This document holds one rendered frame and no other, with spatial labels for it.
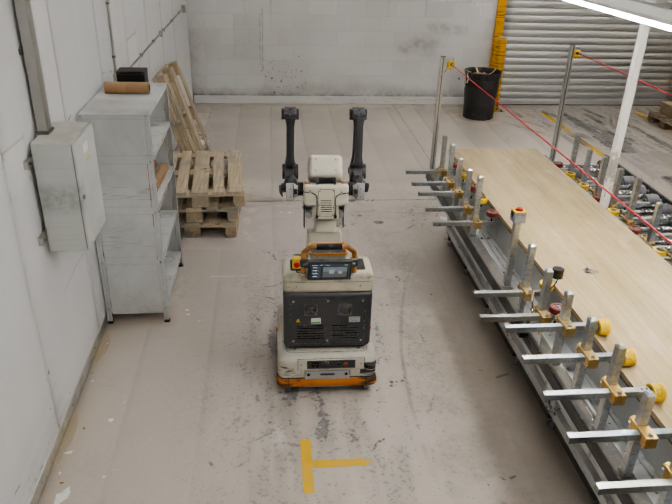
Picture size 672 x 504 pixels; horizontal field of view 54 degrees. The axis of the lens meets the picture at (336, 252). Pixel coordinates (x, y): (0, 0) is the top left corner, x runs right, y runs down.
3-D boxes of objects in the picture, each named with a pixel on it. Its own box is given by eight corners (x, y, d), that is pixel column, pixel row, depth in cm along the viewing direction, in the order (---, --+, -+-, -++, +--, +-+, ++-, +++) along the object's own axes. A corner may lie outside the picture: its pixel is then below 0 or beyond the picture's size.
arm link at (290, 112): (282, 108, 402) (298, 108, 403) (281, 106, 415) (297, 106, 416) (282, 180, 416) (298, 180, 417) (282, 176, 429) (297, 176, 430)
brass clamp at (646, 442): (641, 449, 251) (645, 439, 249) (624, 424, 263) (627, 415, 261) (657, 448, 252) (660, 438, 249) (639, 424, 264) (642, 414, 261)
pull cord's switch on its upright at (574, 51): (551, 174, 589) (575, 46, 539) (545, 168, 602) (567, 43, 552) (559, 174, 589) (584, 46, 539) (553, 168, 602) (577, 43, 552)
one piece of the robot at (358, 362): (364, 369, 411) (364, 358, 407) (297, 371, 407) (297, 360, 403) (363, 367, 413) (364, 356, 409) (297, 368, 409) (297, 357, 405)
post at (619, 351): (595, 436, 291) (619, 347, 269) (591, 431, 294) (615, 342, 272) (602, 436, 291) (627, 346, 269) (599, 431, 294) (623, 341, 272)
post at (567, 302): (550, 374, 337) (567, 293, 315) (547, 369, 340) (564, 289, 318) (556, 373, 337) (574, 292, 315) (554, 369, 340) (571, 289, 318)
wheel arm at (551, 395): (544, 401, 273) (545, 394, 271) (540, 396, 276) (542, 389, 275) (658, 397, 278) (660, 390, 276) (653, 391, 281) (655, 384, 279)
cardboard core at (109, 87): (103, 83, 453) (147, 83, 456) (105, 80, 461) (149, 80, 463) (104, 94, 457) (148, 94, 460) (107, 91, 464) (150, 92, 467)
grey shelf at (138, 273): (107, 323, 481) (75, 114, 410) (130, 265, 560) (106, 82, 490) (169, 322, 485) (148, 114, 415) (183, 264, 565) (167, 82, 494)
